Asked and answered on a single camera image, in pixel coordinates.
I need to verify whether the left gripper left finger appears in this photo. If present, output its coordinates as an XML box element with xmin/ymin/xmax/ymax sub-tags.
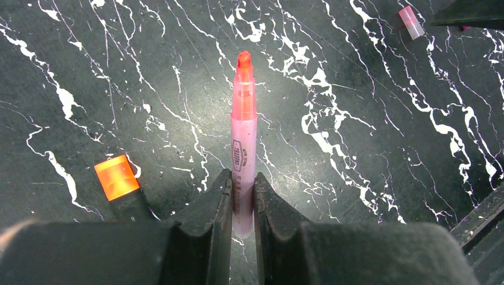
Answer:
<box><xmin>1</xmin><ymin>169</ymin><xmax>232</xmax><ymax>284</ymax></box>

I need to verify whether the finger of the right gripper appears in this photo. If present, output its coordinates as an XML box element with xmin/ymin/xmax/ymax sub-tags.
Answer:
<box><xmin>431</xmin><ymin>0</ymin><xmax>503</xmax><ymax>30</ymax></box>
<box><xmin>451</xmin><ymin>185</ymin><xmax>503</xmax><ymax>284</ymax></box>

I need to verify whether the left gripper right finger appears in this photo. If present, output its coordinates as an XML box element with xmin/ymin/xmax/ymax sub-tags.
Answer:
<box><xmin>254</xmin><ymin>173</ymin><xmax>478</xmax><ymax>284</ymax></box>

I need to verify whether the pink marker pen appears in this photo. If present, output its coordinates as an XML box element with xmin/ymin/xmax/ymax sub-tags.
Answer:
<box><xmin>231</xmin><ymin>51</ymin><xmax>257</xmax><ymax>239</ymax></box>

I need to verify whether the orange black marker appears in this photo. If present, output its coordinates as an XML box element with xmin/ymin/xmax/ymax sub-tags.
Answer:
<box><xmin>109</xmin><ymin>188</ymin><xmax>155</xmax><ymax>222</ymax></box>

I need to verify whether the translucent pink pen cap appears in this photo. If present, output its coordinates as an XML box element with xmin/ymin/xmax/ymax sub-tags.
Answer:
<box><xmin>399</xmin><ymin>6</ymin><xmax>425</xmax><ymax>40</ymax></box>

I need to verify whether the orange pen cap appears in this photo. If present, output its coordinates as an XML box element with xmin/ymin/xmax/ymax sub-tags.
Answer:
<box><xmin>94</xmin><ymin>154</ymin><xmax>140</xmax><ymax>202</ymax></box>

